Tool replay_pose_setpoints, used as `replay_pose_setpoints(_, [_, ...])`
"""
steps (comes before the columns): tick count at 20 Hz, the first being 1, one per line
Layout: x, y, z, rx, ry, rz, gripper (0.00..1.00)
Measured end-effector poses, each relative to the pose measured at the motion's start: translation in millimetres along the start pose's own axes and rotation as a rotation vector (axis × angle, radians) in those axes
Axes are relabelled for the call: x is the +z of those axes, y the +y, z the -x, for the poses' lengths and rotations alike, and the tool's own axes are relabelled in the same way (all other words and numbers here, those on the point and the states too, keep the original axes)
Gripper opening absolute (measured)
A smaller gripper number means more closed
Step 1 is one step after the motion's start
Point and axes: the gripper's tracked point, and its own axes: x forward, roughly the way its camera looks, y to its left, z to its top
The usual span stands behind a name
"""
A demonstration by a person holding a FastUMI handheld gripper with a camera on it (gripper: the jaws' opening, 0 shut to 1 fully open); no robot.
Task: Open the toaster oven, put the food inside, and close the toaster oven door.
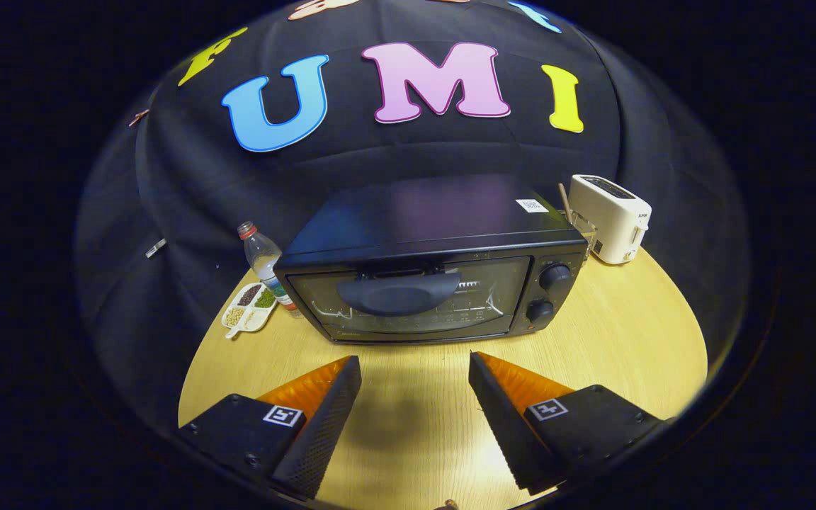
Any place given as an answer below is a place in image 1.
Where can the white cloth clip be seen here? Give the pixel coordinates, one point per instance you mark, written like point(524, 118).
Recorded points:
point(156, 248)

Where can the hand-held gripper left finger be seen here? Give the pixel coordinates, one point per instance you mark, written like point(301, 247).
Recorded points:
point(323, 432)

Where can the white bread toaster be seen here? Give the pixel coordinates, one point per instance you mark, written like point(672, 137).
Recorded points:
point(610, 219)

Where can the black toaster oven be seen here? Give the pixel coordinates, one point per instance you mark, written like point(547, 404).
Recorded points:
point(415, 212)

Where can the clear plastic water bottle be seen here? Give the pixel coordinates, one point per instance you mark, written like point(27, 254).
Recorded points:
point(261, 255)

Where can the white divided bean dish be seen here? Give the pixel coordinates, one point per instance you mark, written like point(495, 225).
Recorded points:
point(248, 312)

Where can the pink cloth clip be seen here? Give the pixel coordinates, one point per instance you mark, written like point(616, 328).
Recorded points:
point(139, 118)

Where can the wooden stick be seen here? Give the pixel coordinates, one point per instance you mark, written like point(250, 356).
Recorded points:
point(564, 198)

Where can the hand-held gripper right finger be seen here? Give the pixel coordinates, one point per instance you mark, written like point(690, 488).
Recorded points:
point(503, 425)

